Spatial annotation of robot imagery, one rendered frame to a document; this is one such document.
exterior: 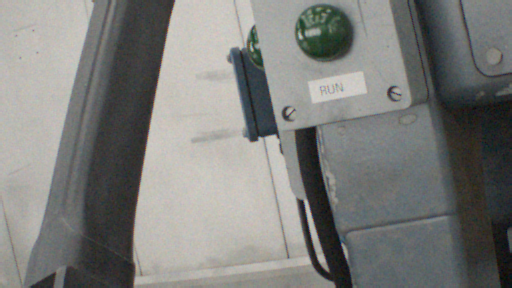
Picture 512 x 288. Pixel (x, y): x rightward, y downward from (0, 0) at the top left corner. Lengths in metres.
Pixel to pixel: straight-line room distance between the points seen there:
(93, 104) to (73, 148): 0.04
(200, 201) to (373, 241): 5.98
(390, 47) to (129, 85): 0.28
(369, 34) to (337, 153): 0.09
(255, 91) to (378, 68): 0.52
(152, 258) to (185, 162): 0.65
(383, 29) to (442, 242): 0.13
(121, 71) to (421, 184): 0.27
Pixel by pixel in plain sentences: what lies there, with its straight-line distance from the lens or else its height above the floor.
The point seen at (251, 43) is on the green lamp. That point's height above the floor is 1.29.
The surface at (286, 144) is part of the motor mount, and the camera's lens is 1.05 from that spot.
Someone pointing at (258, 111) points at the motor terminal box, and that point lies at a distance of 1.07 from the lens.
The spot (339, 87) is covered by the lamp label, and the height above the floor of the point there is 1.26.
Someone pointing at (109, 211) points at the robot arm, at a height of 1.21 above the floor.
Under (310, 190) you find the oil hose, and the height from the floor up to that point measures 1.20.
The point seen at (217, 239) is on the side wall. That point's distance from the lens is 6.59.
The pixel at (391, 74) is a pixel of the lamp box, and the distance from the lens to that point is 0.55.
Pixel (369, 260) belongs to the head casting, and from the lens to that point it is 0.62.
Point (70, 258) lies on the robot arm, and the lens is 0.68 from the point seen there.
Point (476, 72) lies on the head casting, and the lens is 0.59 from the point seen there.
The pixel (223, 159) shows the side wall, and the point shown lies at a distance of 6.48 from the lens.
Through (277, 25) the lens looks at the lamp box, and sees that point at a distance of 0.57.
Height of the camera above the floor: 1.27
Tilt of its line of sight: 3 degrees down
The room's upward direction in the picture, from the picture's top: 12 degrees counter-clockwise
